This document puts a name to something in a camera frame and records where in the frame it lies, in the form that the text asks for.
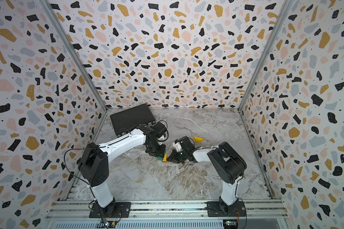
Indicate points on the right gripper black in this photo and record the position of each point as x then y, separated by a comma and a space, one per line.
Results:
173, 158

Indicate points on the small circuit board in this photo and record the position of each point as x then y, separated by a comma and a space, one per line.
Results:
106, 224

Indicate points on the black briefcase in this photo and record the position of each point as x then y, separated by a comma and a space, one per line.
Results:
125, 121

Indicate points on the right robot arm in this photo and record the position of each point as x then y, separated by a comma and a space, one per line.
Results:
229, 165

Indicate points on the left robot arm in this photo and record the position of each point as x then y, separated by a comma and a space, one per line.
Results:
94, 163

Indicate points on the yellow square lego brick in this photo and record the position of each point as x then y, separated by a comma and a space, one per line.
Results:
164, 158

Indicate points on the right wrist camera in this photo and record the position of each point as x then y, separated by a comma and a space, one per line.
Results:
177, 146

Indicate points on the aluminium front rail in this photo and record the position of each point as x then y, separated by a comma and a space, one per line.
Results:
171, 209

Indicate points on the yellow wedge lego piece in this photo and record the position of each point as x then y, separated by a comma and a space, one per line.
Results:
198, 139

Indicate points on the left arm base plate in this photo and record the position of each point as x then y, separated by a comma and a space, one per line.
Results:
113, 210

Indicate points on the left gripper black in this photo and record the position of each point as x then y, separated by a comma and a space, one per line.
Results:
160, 154

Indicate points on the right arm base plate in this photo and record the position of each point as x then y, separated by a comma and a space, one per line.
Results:
221, 209

